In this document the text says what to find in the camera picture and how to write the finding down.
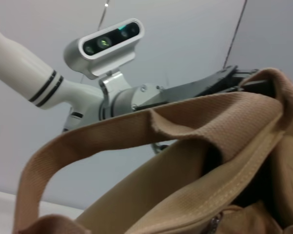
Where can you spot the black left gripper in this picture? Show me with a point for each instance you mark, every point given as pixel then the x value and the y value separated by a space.
pixel 192 89

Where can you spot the khaki canvas food bag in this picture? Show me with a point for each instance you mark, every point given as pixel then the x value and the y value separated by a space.
pixel 209 170

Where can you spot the silver zipper pull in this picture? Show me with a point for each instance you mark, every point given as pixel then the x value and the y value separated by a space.
pixel 216 221

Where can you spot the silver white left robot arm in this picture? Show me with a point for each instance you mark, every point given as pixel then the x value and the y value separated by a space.
pixel 26 73

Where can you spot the silver camera mount bracket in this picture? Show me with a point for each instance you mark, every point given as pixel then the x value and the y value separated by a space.
pixel 114 84

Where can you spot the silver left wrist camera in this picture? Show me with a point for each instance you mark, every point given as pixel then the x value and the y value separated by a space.
pixel 104 41

